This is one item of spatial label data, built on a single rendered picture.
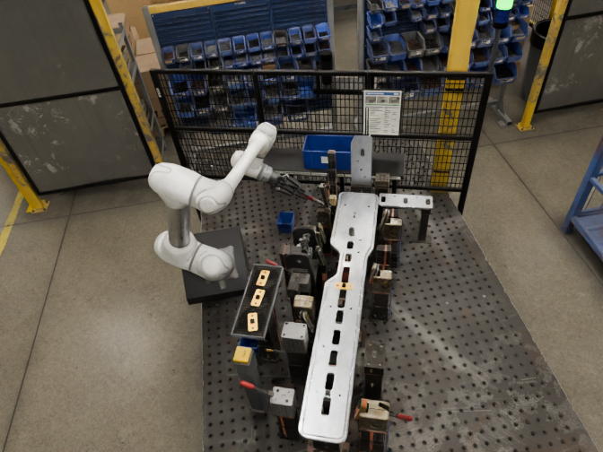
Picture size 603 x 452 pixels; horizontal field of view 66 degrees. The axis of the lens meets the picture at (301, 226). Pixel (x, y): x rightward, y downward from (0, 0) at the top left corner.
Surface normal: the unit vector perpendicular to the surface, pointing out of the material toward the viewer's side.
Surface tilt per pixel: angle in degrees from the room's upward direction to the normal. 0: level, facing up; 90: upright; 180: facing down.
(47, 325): 0
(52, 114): 89
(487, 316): 0
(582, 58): 90
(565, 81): 90
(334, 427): 0
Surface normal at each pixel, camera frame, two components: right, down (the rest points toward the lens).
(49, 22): 0.15, 0.69
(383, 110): -0.18, 0.72
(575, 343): -0.08, -0.70
